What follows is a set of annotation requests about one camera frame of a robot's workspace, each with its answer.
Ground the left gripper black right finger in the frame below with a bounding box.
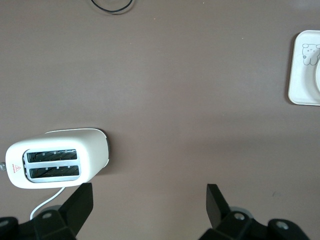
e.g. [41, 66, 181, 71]
[199, 183, 311, 240]

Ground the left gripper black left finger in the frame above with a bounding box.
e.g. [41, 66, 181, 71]
[0, 182, 94, 240]

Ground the white two-slot toaster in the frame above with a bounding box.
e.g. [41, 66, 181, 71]
[0, 127, 111, 189]

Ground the brown table cover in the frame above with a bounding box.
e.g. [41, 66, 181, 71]
[0, 0, 320, 240]

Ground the cream rabbit print tray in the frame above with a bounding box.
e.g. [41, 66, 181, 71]
[287, 29, 320, 106]

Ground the white toaster power cable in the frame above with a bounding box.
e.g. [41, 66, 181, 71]
[29, 186, 67, 221]

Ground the thin black looped cable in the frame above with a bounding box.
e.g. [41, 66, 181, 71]
[90, 0, 134, 14]

